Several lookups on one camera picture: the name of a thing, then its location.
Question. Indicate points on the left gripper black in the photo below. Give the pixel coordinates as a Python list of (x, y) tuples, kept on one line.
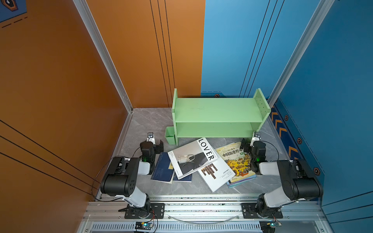
[(159, 148)]

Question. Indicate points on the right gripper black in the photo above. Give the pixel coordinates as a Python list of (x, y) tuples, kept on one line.
[(247, 145)]

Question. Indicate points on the white LOVER book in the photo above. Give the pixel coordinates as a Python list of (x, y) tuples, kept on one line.
[(192, 157)]

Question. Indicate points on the white book brown bars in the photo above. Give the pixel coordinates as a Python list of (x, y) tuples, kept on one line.
[(216, 174)]

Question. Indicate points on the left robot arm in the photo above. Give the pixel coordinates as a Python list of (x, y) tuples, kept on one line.
[(120, 181)]

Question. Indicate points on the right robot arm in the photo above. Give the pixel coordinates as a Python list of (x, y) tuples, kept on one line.
[(298, 182)]

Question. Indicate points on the yellow Chinese history picture book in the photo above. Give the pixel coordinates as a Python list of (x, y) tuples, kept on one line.
[(237, 160)]

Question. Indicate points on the dark blue book left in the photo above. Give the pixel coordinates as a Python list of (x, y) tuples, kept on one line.
[(163, 171)]

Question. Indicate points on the dark blue book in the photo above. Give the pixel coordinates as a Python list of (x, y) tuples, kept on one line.
[(187, 179), (163, 171)]

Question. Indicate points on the green pen cup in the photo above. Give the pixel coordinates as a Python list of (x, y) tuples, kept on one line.
[(170, 135)]

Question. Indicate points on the light blue book underneath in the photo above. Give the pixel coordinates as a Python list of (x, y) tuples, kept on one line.
[(231, 185)]

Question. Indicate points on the dark blue book right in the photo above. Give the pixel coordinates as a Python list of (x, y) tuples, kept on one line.
[(187, 179)]

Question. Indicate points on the green desktop shelf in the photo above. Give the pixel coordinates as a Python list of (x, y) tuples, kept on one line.
[(219, 117)]

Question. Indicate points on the right circuit board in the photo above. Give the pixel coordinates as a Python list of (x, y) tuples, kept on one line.
[(269, 226)]

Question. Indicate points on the circuit board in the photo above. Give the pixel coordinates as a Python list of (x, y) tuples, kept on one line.
[(144, 227), (269, 226)]

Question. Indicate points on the left circuit board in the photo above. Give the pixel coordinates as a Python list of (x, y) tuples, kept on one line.
[(144, 227)]

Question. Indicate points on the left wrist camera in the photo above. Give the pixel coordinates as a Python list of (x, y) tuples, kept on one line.
[(150, 137)]

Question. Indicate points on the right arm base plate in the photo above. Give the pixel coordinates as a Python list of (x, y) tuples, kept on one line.
[(250, 210)]

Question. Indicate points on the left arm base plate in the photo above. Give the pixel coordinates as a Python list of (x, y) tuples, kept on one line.
[(149, 211)]

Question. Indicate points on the aluminium rail frame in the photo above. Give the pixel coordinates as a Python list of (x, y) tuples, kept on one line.
[(204, 214)]

